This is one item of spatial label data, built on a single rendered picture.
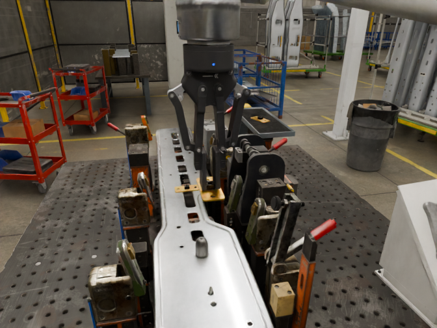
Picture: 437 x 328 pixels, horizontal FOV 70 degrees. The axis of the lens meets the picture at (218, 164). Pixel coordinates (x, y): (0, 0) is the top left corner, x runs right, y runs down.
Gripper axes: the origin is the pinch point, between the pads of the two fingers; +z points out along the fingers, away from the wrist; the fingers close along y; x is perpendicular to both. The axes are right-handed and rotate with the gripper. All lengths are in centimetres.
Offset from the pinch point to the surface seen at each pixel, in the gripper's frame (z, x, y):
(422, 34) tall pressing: -7, -369, -377
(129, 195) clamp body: 25.5, -38.6, 18.0
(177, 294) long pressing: 29.5, -1.3, 7.0
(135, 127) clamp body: 24, -103, 18
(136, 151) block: 27, -78, 17
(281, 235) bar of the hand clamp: 15.3, 1.3, -14.1
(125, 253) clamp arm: 19.3, -4.3, 16.6
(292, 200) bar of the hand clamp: 8.3, 0.0, -16.2
